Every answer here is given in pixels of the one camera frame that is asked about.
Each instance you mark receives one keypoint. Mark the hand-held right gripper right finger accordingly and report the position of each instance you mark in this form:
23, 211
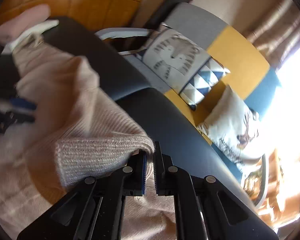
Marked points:
156, 177

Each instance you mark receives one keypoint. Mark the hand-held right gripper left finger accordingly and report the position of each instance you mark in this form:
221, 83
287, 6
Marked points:
144, 175

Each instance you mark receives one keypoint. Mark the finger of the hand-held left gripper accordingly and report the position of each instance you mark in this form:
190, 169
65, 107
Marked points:
15, 121
17, 103

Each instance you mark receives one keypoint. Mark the beige knitted sweater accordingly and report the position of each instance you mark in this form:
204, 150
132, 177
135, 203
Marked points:
77, 120

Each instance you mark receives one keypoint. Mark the pink folded sweater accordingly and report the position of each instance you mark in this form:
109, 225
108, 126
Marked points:
17, 22

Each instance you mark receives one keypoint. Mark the deer print cushion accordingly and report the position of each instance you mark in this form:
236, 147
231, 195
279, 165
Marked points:
230, 120

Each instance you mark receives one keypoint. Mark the wooden wardrobe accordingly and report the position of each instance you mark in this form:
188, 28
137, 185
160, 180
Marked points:
95, 2

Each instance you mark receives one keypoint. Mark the tiger print cushion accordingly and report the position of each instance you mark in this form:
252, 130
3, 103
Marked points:
180, 55

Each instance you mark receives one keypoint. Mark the grey yellow blue sofa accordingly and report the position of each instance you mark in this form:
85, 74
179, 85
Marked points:
235, 55

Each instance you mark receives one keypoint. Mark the beige patterned curtain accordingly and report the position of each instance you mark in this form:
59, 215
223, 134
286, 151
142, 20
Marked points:
275, 25

